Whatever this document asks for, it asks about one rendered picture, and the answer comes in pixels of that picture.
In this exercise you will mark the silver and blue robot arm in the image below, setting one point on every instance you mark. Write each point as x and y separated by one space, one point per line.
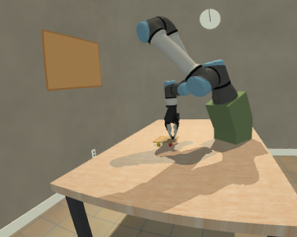
199 81

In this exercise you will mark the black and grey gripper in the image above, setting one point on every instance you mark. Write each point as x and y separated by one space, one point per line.
175 121

